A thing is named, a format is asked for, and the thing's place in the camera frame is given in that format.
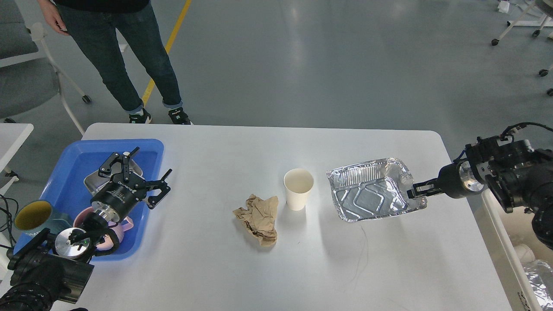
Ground white bin right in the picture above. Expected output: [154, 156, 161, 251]
[474, 190, 552, 311]

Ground white wheeled rack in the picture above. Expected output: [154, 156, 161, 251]
[491, 0, 553, 96]

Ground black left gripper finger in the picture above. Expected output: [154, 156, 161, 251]
[135, 169, 173, 210]
[98, 147, 140, 185]

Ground blue plastic tray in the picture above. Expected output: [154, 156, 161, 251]
[40, 139, 164, 260]

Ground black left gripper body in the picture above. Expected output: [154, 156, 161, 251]
[91, 176, 147, 221]

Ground standing person dark clothes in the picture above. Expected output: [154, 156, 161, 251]
[52, 0, 192, 125]

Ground person's right hand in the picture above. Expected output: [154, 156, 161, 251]
[36, 0, 70, 36]

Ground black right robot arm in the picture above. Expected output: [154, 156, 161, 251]
[407, 122, 553, 248]

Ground aluminium foil tray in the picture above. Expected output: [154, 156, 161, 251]
[326, 158, 427, 223]

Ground white cup in bin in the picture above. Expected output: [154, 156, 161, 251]
[513, 244, 536, 264]

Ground white paper cup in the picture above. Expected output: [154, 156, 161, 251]
[283, 168, 314, 211]

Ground crumpled foil in bin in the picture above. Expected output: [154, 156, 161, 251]
[523, 260, 553, 311]

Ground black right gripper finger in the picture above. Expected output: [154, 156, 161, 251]
[407, 178, 444, 199]

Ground grey office chair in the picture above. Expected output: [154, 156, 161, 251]
[0, 0, 91, 134]

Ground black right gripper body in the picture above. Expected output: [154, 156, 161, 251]
[436, 162, 474, 199]

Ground pink mug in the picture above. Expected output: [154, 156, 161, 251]
[73, 206, 134, 251]

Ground white side table left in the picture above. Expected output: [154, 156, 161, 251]
[0, 123, 34, 170]

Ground square steel tray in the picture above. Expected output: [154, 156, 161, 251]
[83, 159, 143, 197]

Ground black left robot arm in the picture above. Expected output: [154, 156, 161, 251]
[1, 148, 172, 311]

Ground teal mug yellow inside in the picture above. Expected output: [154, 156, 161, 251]
[14, 200, 73, 237]

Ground crumpled brown paper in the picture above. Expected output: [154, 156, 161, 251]
[233, 194, 279, 247]

